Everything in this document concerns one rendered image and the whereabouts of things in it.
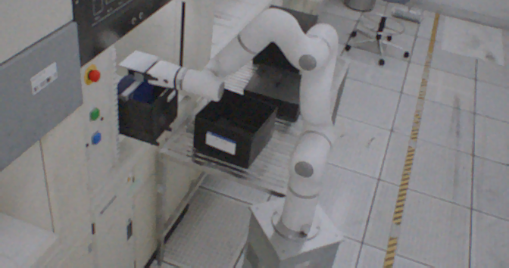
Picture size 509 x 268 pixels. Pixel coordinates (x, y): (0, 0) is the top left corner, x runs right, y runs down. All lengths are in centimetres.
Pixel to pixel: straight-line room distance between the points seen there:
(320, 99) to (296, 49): 21
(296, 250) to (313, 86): 64
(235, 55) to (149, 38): 81
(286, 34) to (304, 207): 67
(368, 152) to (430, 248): 87
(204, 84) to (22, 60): 65
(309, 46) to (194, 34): 87
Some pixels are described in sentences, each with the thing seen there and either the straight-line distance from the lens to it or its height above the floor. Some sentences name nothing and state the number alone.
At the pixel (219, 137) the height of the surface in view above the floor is 87.
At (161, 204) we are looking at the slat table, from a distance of 255.
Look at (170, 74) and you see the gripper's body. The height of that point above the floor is 127.
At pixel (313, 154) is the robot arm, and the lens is 177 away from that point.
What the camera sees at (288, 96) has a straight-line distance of 261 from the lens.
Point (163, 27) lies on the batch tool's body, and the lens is 240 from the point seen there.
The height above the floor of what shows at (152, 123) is 110.
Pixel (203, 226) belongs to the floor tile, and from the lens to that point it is 308.
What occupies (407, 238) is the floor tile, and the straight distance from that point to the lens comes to 332.
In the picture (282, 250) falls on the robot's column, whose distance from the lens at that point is 201.
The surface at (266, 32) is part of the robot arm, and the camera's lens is 165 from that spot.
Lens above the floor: 226
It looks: 36 degrees down
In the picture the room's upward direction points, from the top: 8 degrees clockwise
